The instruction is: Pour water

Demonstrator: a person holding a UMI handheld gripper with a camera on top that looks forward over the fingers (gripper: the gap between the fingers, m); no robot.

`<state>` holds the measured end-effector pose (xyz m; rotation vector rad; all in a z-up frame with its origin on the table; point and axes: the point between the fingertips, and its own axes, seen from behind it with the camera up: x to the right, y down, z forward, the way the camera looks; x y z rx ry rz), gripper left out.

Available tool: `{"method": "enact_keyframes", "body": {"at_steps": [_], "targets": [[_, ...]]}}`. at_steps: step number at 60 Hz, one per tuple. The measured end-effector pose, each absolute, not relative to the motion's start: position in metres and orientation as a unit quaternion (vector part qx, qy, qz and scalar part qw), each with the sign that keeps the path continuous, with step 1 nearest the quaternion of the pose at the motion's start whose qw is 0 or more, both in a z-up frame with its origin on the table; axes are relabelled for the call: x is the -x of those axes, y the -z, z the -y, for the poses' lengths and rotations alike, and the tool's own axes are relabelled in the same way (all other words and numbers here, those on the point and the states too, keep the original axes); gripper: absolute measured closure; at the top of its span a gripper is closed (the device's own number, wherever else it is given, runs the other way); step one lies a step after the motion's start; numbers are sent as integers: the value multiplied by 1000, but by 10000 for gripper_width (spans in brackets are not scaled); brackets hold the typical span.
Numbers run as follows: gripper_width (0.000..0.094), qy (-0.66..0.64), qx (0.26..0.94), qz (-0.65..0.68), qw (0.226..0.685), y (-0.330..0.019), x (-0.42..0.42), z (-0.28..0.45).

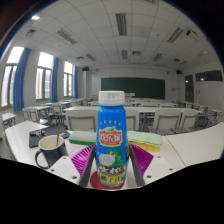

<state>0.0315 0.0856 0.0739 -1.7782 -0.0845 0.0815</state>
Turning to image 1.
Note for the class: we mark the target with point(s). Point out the dark classroom door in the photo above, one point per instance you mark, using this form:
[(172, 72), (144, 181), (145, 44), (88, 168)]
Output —
[(189, 88)]

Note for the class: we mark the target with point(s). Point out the black wall speaker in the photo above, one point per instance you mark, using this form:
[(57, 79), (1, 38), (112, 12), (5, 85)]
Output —
[(179, 71), (85, 68)]

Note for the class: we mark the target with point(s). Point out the blue curtain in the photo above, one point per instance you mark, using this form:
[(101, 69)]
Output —
[(54, 80), (20, 80), (76, 82)]

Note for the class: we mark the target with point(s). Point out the black flat notebook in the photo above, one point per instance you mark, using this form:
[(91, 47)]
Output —
[(43, 138)]

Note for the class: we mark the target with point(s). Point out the green and white sponge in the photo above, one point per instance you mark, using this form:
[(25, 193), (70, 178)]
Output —
[(81, 137)]

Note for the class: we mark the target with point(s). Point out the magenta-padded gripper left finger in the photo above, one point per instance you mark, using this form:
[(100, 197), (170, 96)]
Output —
[(65, 168)]

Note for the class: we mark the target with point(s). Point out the tall classroom window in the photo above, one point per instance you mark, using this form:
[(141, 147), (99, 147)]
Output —
[(44, 76), (68, 78), (8, 83)]

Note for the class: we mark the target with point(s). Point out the ceiling light panels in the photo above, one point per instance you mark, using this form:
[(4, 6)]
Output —
[(121, 23)]

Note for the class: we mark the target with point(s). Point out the blue drink bottle white cap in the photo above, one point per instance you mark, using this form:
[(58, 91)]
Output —
[(111, 133)]

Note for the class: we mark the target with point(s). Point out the dark blue mug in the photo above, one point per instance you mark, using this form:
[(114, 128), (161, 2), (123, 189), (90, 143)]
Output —
[(50, 155)]

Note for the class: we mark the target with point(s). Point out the ceiling projector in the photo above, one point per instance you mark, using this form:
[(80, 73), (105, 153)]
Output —
[(192, 33)]

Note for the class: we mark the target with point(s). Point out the wooden stir stick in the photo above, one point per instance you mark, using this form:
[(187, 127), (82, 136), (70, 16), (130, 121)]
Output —
[(58, 133)]

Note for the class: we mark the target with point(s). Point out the long dark high window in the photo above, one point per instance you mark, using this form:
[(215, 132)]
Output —
[(209, 76)]

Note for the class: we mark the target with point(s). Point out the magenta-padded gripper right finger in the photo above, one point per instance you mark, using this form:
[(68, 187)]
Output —
[(158, 168)]

